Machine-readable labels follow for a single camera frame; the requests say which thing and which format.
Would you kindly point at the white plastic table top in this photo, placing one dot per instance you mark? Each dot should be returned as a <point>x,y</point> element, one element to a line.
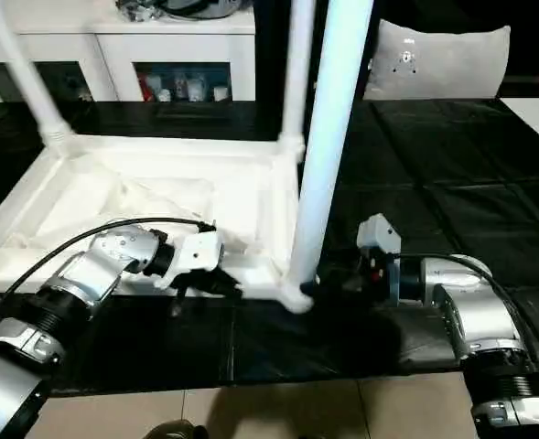
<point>159,192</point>

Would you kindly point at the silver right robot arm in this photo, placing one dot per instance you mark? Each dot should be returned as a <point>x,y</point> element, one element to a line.
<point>470,311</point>

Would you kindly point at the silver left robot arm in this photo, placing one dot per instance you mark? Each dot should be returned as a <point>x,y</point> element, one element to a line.
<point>86,274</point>

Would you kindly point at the black table mat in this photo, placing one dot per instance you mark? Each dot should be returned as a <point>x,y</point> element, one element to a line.
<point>470,201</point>

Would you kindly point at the grey cushion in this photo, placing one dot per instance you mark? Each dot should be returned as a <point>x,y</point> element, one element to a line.
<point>443,64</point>

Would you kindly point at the black cabinet with yellow label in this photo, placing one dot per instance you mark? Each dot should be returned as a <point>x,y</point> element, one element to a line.
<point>274,50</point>

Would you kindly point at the white glass-door cabinet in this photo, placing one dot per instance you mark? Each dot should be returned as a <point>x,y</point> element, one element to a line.
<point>113,50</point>

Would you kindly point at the black gear on cabinet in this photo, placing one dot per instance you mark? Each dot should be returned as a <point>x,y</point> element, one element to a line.
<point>187,7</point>

